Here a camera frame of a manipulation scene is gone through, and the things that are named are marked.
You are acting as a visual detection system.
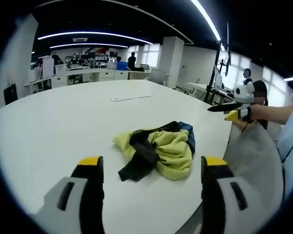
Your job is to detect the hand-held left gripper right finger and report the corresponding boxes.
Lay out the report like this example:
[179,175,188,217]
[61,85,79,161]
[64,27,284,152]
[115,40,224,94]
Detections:
[200,156,267,234]

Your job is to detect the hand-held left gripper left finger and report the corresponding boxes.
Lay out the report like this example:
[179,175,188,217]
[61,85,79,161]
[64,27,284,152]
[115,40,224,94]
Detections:
[35,156,105,234]

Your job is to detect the yellow-green black blue garment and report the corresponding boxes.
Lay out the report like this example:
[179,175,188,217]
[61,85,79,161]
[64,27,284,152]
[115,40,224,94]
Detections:
[112,121,196,182]

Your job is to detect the white template sheet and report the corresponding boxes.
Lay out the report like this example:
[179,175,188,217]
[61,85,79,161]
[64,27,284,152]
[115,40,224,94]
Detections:
[110,95,152,103]

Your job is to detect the person's right hand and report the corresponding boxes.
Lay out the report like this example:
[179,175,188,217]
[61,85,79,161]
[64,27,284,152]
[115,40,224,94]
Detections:
[249,104,266,122]

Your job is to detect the white office desk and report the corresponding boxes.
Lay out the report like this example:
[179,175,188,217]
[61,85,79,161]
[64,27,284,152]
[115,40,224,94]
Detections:
[186,82,235,98]

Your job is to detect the black monitor stand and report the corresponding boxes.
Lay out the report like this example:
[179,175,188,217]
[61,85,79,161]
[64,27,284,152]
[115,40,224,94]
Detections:
[206,43,231,98]

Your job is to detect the thin black monitor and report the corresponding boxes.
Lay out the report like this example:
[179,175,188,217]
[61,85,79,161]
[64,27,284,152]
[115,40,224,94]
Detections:
[225,21,232,77]

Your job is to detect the grey white chair back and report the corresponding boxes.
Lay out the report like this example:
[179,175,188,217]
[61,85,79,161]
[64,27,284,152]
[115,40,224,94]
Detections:
[223,123,284,215]

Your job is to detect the person's light blue shirt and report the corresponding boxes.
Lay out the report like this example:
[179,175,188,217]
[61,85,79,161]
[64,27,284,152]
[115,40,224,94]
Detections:
[276,69,293,198]

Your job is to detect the wide ceiling light strip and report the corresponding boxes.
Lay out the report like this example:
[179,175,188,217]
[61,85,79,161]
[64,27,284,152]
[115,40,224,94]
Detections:
[189,0,222,41]

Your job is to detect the long white office counter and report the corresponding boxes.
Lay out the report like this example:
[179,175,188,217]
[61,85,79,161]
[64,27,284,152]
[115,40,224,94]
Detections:
[24,67,152,89]

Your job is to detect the white board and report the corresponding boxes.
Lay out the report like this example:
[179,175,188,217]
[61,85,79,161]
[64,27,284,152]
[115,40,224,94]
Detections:
[42,58,55,79]

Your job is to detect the short ceiling light strip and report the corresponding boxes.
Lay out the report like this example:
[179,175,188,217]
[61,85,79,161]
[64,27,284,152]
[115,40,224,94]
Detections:
[49,42,129,49]

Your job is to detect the long ceiling light strip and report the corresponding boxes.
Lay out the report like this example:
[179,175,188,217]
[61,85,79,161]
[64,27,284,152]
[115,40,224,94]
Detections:
[37,31,154,45]

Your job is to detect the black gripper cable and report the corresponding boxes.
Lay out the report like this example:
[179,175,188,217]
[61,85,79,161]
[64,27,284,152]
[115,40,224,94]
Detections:
[240,120,250,134]

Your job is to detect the black cable on shirt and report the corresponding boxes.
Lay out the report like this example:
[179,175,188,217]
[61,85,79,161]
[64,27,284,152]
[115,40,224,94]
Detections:
[280,131,293,163]

